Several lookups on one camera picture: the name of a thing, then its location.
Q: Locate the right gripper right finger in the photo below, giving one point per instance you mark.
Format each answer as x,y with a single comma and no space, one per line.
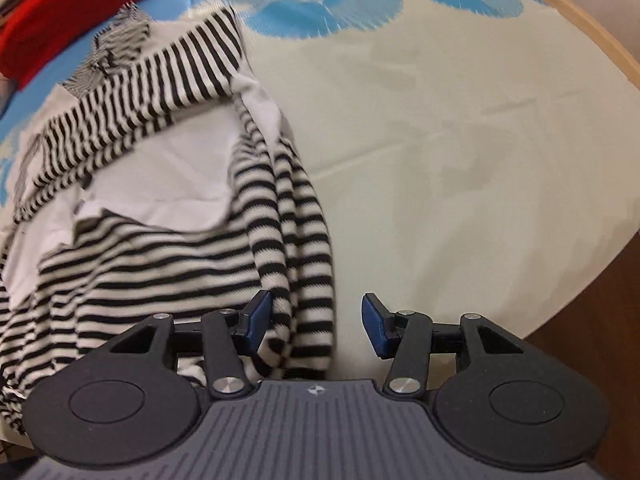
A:
404,338

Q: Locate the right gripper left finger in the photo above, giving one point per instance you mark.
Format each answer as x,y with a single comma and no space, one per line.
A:
229,334

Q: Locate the striped white small garment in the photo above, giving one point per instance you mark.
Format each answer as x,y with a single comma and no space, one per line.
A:
160,178

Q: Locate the blue cream patterned bedsheet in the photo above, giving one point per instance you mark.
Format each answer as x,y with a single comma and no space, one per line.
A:
469,155

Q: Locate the red folded blanket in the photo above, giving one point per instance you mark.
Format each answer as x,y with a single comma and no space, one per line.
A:
38,30

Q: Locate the wooden bed frame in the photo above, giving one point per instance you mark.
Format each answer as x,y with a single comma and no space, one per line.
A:
600,36

